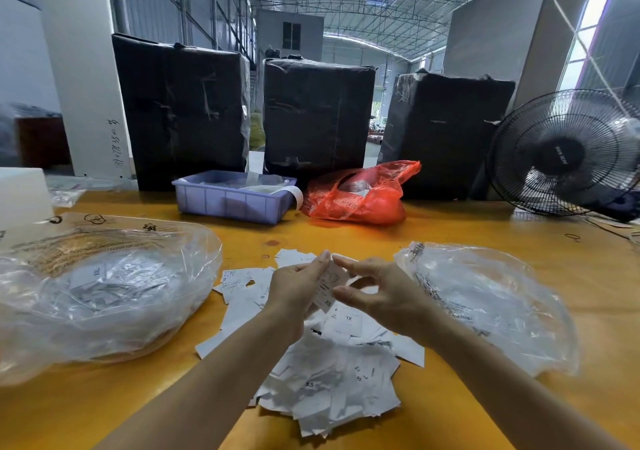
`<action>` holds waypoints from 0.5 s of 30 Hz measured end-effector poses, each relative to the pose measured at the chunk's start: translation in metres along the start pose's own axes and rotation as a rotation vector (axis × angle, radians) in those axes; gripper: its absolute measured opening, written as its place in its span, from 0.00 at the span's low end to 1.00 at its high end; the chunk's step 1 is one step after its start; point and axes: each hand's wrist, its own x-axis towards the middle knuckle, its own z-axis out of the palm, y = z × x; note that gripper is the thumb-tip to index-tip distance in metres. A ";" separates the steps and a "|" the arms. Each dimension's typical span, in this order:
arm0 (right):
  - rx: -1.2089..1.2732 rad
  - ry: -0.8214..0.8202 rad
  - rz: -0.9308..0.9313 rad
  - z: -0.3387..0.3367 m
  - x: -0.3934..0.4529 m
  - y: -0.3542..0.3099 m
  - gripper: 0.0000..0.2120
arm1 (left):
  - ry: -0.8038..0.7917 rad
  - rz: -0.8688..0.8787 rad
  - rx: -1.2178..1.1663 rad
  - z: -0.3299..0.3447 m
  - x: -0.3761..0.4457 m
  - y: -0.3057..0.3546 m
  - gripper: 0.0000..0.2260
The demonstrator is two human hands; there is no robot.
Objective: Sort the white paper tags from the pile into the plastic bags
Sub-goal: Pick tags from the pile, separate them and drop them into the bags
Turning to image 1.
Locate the white pillar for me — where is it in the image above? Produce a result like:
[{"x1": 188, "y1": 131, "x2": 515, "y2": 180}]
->
[{"x1": 30, "y1": 0, "x2": 133, "y2": 180}]

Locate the grey cabin with window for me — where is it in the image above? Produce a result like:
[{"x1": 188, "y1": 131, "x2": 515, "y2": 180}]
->
[{"x1": 256, "y1": 9, "x2": 325, "y2": 62}]

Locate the brown wooden cabinet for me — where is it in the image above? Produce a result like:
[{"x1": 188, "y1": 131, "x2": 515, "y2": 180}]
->
[{"x1": 16, "y1": 115, "x2": 73, "y2": 170}]

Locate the large black wrapped bale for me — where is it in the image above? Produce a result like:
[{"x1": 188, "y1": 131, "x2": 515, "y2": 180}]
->
[
  {"x1": 111, "y1": 32, "x2": 252, "y2": 194},
  {"x1": 379, "y1": 70, "x2": 517, "y2": 202},
  {"x1": 262, "y1": 56, "x2": 378, "y2": 188}
]

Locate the white foam box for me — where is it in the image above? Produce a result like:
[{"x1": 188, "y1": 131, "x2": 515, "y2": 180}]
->
[{"x1": 0, "y1": 167, "x2": 55, "y2": 231}]

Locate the person's left hand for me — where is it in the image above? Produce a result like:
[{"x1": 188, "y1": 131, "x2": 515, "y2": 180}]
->
[{"x1": 262, "y1": 251, "x2": 333, "y2": 340}]

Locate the person's right hand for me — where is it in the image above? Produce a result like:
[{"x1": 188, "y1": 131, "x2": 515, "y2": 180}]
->
[{"x1": 330, "y1": 253, "x2": 453, "y2": 350}]

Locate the black table fan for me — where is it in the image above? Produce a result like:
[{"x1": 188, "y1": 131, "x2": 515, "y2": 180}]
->
[{"x1": 488, "y1": 89, "x2": 640, "y2": 222}]

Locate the blue plastic bin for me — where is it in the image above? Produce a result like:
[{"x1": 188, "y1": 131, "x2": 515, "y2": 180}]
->
[{"x1": 172, "y1": 169, "x2": 305, "y2": 226}]

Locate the pile of white labels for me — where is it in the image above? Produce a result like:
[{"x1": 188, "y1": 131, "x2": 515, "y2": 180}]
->
[{"x1": 194, "y1": 249, "x2": 426, "y2": 438}]

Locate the person's right forearm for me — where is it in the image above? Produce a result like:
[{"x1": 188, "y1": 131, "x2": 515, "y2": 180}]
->
[{"x1": 425, "y1": 317, "x2": 631, "y2": 450}]

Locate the white paper label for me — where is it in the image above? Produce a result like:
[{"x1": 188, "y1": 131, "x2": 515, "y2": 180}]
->
[{"x1": 310, "y1": 261, "x2": 351, "y2": 314}]

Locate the large clear bag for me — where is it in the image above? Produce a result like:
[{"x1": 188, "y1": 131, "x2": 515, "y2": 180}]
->
[{"x1": 0, "y1": 212, "x2": 224, "y2": 386}]

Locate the bundle of cables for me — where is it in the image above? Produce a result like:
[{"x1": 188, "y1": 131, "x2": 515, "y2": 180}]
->
[{"x1": 590, "y1": 212, "x2": 640, "y2": 246}]

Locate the person's left forearm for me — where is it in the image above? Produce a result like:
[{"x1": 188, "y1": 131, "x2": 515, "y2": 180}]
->
[{"x1": 95, "y1": 309, "x2": 301, "y2": 450}]

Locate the red plastic bag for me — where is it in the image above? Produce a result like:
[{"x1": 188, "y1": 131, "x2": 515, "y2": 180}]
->
[{"x1": 303, "y1": 159, "x2": 423, "y2": 227}]

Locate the clear plastic bag black print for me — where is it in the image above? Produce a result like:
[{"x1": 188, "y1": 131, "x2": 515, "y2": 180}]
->
[{"x1": 395, "y1": 241, "x2": 581, "y2": 378}]

